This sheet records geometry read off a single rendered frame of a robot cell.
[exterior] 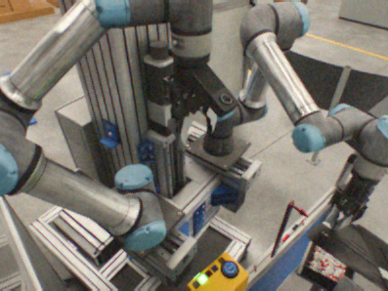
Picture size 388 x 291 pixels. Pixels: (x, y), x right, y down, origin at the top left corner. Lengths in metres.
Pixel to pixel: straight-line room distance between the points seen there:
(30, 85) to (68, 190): 0.23
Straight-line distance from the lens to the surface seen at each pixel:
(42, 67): 0.66
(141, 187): 0.86
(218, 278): 0.91
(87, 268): 1.98
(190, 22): 0.51
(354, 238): 0.98
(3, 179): 0.61
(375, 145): 0.81
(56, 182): 0.67
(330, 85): 2.58
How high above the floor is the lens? 1.90
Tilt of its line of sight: 41 degrees down
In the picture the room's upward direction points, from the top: straight up
